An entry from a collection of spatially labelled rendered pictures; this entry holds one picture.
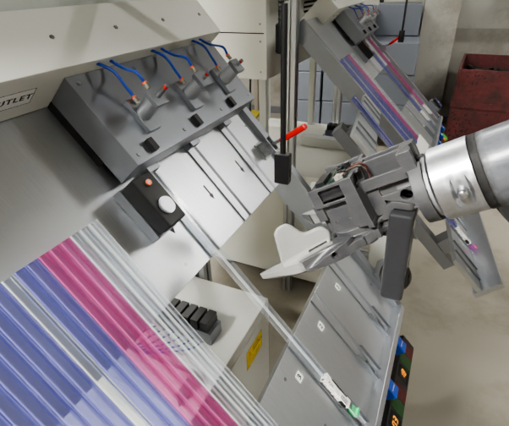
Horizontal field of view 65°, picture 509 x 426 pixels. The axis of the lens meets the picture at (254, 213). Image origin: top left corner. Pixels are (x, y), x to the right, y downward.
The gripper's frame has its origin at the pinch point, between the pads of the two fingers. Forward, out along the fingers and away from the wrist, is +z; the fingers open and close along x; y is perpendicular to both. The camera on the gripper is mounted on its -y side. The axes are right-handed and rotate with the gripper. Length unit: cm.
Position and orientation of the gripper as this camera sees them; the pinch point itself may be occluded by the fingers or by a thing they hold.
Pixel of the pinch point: (285, 247)
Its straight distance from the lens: 53.6
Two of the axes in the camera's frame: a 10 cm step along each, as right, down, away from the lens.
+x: -4.2, 4.7, -7.8
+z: -7.6, 2.8, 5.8
